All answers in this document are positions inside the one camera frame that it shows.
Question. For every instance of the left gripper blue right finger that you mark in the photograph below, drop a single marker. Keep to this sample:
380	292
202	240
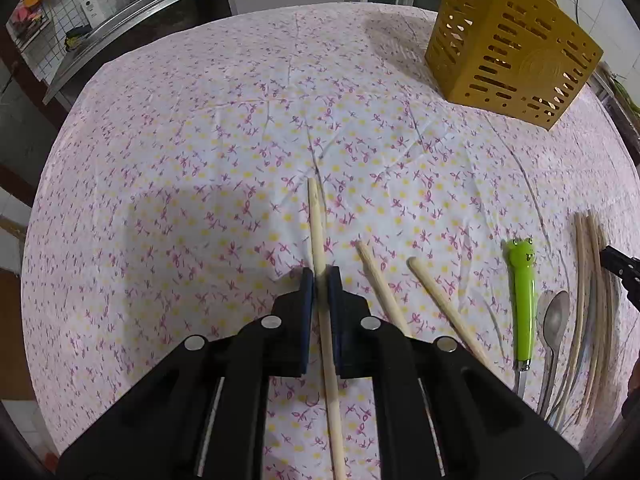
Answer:
335	301

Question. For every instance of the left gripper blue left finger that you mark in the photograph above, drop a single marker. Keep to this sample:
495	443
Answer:
306	304

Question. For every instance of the thick wooden chopstick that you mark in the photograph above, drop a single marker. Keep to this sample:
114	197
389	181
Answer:
382	289
447	309
333	411

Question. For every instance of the metal spoon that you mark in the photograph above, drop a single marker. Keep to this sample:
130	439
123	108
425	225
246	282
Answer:
553	329

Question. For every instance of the green frog handle utensil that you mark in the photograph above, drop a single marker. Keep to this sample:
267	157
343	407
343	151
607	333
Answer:
521	256

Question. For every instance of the floral pink tablecloth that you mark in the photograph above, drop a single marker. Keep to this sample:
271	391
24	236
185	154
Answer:
171	228

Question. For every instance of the yellow perforated utensil holder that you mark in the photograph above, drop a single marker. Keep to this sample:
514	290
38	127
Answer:
525	59

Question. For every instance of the white soap bottle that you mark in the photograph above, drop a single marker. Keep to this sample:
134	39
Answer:
93	12

